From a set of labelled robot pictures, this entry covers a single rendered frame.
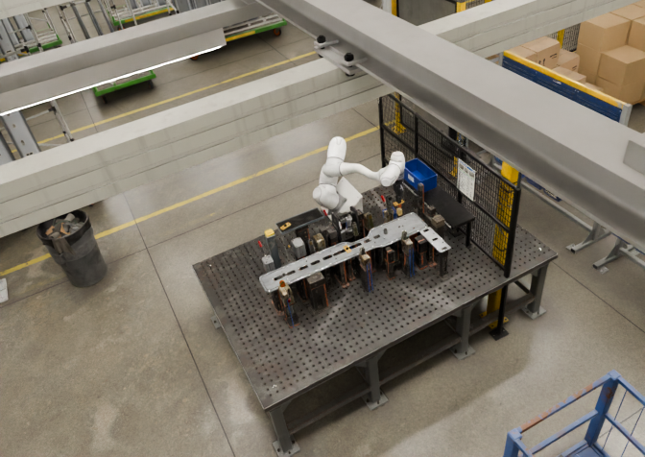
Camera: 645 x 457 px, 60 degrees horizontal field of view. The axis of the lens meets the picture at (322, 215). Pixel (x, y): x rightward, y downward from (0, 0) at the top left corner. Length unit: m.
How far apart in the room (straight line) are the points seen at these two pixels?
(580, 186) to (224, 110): 0.72
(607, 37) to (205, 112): 6.94
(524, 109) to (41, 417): 4.96
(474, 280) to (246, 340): 1.79
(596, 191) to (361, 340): 3.31
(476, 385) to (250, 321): 1.84
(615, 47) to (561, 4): 6.34
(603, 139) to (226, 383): 4.35
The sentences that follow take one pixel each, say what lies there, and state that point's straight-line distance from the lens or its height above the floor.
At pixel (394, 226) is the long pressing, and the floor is 1.00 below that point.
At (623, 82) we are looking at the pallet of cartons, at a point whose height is 0.51.
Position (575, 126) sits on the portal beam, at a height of 3.49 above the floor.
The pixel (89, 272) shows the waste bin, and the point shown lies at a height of 0.18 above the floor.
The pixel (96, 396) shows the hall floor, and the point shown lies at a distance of 5.32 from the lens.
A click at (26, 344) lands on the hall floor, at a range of 6.09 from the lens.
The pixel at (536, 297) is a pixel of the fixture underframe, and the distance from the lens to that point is 5.09.
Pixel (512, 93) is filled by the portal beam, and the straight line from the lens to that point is 0.97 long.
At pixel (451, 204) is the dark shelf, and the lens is 4.63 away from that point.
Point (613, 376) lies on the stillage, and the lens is 3.81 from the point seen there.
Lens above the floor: 3.94
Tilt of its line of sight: 39 degrees down
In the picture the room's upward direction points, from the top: 9 degrees counter-clockwise
